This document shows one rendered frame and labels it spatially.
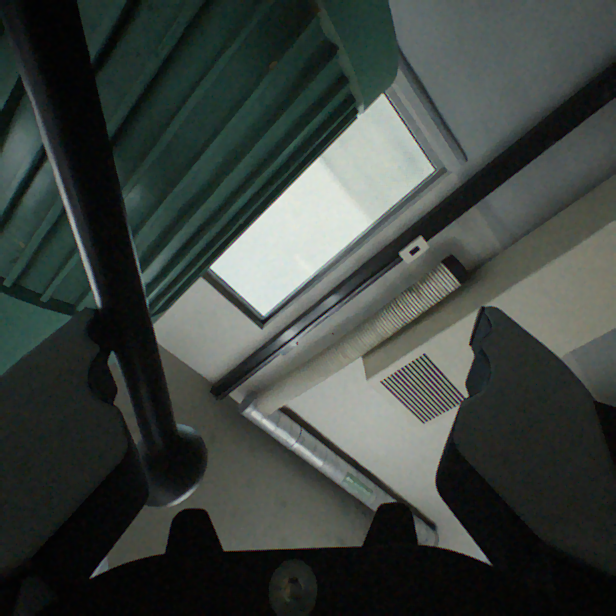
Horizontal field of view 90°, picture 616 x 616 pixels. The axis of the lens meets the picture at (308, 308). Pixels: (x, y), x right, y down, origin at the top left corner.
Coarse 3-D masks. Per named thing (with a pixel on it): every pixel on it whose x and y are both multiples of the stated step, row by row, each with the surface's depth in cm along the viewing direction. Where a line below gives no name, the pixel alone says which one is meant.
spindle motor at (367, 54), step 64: (128, 0) 10; (192, 0) 10; (256, 0) 11; (320, 0) 11; (384, 0) 12; (0, 64) 12; (128, 64) 11; (192, 64) 12; (256, 64) 12; (320, 64) 13; (384, 64) 15; (0, 128) 12; (128, 128) 13; (192, 128) 13; (256, 128) 14; (320, 128) 16; (0, 192) 14; (128, 192) 14; (192, 192) 15; (256, 192) 18; (0, 256) 15; (64, 256) 16; (192, 256) 20; (0, 320) 17; (64, 320) 18
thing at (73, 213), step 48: (0, 0) 6; (48, 0) 6; (48, 48) 6; (48, 96) 7; (96, 96) 7; (48, 144) 7; (96, 144) 7; (96, 192) 8; (96, 240) 8; (96, 288) 9; (144, 288) 10; (144, 336) 10; (144, 384) 11; (144, 432) 12; (192, 432) 15; (192, 480) 14
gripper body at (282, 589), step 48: (192, 528) 4; (384, 528) 5; (96, 576) 4; (144, 576) 4; (192, 576) 4; (240, 576) 4; (288, 576) 4; (336, 576) 4; (384, 576) 4; (432, 576) 4; (480, 576) 4
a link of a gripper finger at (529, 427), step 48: (480, 336) 10; (528, 336) 9; (480, 384) 8; (528, 384) 7; (576, 384) 7; (480, 432) 6; (528, 432) 6; (576, 432) 6; (480, 480) 5; (528, 480) 5; (576, 480) 5; (480, 528) 6; (528, 528) 5; (576, 528) 5
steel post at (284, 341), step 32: (576, 96) 124; (608, 96) 121; (544, 128) 126; (512, 160) 132; (480, 192) 138; (416, 224) 149; (448, 224) 145; (384, 256) 153; (416, 256) 150; (352, 288) 162; (320, 320) 169; (256, 352) 186; (224, 384) 195
